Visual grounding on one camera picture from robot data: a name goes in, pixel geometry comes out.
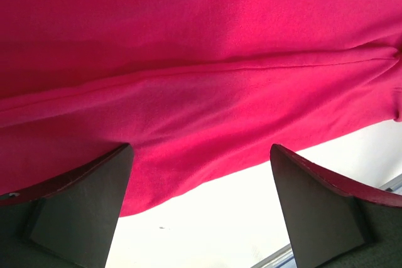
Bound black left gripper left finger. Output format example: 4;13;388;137
1;144;134;267

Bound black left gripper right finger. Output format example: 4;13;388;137
270;144;401;267

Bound crimson pink t shirt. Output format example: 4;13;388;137
1;0;401;216

